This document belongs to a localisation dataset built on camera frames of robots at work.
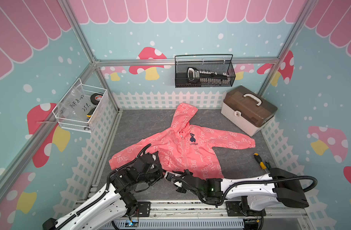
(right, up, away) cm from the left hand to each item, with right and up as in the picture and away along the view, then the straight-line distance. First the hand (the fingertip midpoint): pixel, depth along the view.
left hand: (168, 175), depth 72 cm
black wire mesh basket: (+7, +53, +14) cm, 55 cm away
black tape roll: (-42, +41, +8) cm, 59 cm away
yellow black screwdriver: (+57, +1, +17) cm, 60 cm away
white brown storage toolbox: (+50, +35, +22) cm, 65 cm away
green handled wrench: (+61, +1, +17) cm, 64 cm away
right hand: (+2, 0, +1) cm, 2 cm away
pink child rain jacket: (+9, +11, +25) cm, 29 cm away
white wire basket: (-37, +26, -7) cm, 46 cm away
